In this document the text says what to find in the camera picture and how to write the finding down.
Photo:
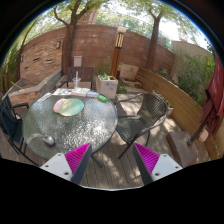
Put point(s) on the open book on table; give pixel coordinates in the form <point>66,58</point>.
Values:
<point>72,91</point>

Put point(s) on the black chair left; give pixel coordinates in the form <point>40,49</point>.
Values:
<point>11,125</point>

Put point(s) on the green bottle lying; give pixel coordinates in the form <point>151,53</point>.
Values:
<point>102,98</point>

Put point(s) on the stone umbrella base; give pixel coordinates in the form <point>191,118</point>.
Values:
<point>182,153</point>

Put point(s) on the right tree trunk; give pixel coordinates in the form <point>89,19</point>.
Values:
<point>154,39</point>

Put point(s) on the tree trunk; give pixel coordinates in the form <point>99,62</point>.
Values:
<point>78,8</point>
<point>154,39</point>

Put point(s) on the white square planter box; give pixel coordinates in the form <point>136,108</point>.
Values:
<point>107,87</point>

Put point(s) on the wooden curved bench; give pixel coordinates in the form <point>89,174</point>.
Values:
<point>186,112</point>

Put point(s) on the grey computer mouse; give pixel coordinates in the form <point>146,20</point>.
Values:
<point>48,140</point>

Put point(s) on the dark wicker chair right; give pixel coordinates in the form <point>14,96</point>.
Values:
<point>152,113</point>

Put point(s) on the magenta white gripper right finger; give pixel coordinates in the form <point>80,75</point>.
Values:
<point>153,166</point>

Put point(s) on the dark wooden chair back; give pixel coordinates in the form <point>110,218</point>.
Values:
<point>84,73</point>

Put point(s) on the round glass patio table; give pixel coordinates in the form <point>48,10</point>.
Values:
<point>95,124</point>

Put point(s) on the plastic cup with straw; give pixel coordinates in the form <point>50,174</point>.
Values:
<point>76,80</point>

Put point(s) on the folded red patio umbrella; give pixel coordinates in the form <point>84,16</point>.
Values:
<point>214,107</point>

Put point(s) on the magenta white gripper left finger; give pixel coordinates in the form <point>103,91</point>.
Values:
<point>70,166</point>

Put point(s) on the wooden garden lamp post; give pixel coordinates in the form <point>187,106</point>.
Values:
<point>118,46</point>

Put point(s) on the left tree trunk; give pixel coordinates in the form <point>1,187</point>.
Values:
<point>78,8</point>

